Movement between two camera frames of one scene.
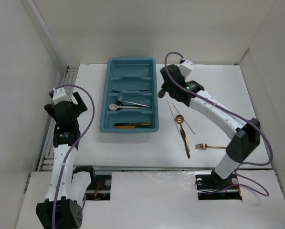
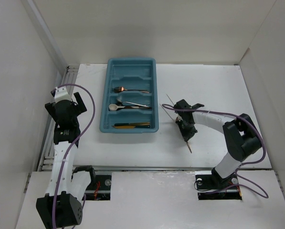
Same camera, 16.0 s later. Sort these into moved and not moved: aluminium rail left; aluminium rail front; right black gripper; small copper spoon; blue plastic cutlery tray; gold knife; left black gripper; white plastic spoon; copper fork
Moved: copper fork; right black gripper; small copper spoon
Not moved: aluminium rail left; gold knife; blue plastic cutlery tray; white plastic spoon; aluminium rail front; left black gripper
